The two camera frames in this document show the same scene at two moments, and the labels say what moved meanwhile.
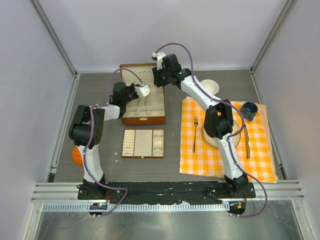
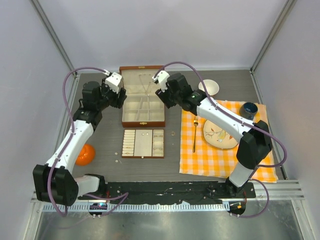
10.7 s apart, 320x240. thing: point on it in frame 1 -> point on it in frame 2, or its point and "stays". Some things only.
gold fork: (195, 123) stays
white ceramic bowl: (211, 85) stays
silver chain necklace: (147, 71) -> (145, 81)
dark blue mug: (248, 110) stays
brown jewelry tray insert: (143, 143) stays
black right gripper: (157, 81) -> (164, 98)
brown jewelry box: (150, 109) stays
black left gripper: (131, 88) -> (118, 102)
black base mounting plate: (166, 193) stays
